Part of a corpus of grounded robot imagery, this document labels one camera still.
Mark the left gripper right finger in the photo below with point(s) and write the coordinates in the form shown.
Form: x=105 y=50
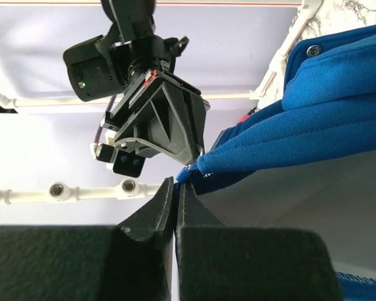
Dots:
x=219 y=262

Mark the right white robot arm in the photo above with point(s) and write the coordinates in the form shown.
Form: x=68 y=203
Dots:
x=130 y=20

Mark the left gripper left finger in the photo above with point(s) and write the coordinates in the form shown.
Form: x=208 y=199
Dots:
x=128 y=261

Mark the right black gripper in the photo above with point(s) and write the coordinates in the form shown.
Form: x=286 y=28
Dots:
x=160 y=113

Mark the blue jacket with white lining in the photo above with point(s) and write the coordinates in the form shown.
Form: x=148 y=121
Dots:
x=328 y=111

